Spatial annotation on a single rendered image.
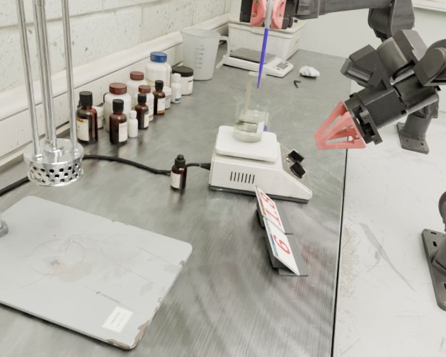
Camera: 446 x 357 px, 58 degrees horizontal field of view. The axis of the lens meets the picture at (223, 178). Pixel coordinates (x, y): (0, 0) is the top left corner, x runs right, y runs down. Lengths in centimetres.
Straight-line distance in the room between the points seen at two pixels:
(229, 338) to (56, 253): 27
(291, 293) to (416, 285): 21
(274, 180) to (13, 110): 51
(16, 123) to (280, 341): 62
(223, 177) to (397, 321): 37
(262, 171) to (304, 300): 26
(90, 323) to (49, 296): 7
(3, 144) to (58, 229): 26
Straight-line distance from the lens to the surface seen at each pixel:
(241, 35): 189
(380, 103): 70
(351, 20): 221
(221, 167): 75
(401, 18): 105
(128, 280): 57
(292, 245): 67
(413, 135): 125
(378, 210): 85
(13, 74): 91
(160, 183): 78
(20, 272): 60
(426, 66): 69
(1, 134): 85
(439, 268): 73
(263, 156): 74
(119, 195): 75
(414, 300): 67
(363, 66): 69
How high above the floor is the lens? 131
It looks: 30 degrees down
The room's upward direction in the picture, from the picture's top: 8 degrees clockwise
